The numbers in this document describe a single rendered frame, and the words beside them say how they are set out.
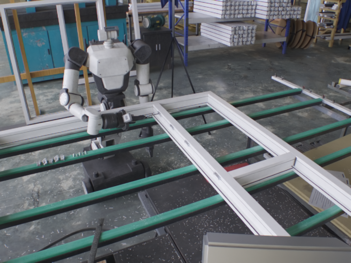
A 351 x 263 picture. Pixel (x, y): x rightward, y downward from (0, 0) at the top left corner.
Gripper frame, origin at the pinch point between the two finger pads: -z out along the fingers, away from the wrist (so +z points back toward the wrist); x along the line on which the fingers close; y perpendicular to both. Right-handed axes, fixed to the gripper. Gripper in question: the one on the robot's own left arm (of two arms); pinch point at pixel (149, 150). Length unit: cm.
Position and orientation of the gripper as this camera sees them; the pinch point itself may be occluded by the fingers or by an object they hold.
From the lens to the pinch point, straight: 222.5
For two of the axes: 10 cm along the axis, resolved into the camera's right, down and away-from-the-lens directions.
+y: 9.3, -1.8, 3.3
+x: 3.7, 3.3, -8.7
